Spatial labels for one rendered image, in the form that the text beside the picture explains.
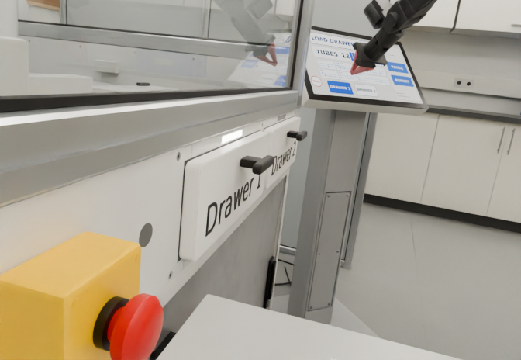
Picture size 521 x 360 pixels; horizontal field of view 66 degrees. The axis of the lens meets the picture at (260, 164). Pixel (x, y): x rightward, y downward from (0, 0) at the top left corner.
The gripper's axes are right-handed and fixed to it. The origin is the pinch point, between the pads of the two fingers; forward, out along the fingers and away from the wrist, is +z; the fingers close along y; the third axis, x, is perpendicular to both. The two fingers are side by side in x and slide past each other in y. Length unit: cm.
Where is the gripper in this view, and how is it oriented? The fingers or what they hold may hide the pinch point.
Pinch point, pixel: (353, 71)
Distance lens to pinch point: 129.9
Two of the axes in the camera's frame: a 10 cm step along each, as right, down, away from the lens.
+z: -4.1, 4.2, 8.1
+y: -8.9, -0.1, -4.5
